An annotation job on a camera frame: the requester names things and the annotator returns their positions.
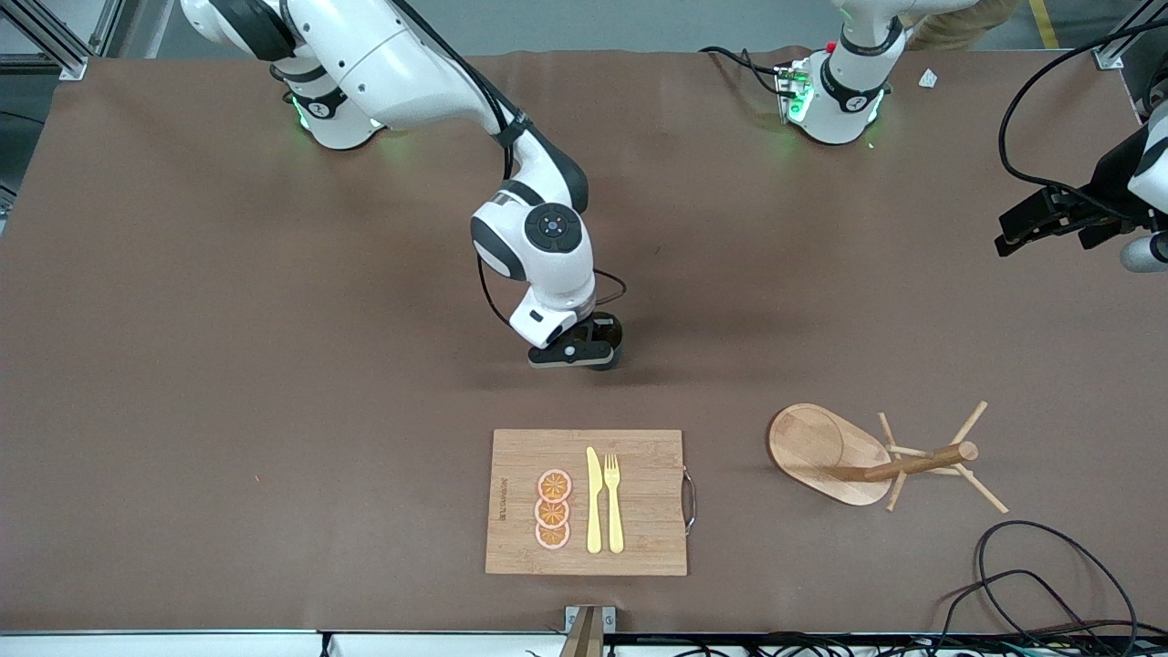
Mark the dark teal cup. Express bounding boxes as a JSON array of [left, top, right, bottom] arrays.
[[593, 312, 625, 371]]

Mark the yellow plastic knife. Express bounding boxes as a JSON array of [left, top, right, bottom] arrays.
[[586, 446, 604, 555]]

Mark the bamboo cutting board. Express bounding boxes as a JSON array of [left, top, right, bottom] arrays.
[[485, 429, 698, 578]]

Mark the yellow plastic fork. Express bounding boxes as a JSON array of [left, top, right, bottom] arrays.
[[603, 454, 626, 555]]

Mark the tan clothed person limb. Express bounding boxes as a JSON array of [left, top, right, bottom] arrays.
[[899, 0, 1025, 52]]

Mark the wooden mug tree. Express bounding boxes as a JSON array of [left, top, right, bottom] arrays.
[[767, 400, 1010, 514]]

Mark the brown table cover mat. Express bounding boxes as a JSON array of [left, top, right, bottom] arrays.
[[0, 46, 1168, 635]]

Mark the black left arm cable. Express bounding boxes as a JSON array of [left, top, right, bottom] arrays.
[[998, 18, 1168, 222]]

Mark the aluminium frame strut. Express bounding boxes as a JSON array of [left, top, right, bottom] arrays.
[[1092, 0, 1168, 72], [0, 0, 124, 81]]

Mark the black looping cable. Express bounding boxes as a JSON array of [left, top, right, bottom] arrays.
[[931, 570, 1105, 657], [975, 520, 1142, 657]]

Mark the aluminium camera post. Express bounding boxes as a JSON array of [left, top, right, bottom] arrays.
[[564, 605, 617, 657]]

